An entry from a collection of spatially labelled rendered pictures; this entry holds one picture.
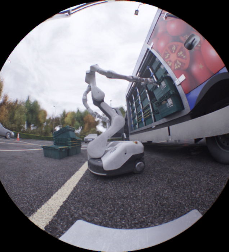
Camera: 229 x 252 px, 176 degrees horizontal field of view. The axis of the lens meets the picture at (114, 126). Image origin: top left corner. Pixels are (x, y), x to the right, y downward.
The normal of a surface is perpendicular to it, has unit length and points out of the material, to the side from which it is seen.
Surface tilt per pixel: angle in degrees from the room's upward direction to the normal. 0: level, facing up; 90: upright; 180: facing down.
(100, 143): 90
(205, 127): 90
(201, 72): 90
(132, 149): 90
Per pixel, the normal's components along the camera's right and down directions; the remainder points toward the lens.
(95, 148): 0.27, -0.19
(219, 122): -0.99, 0.04
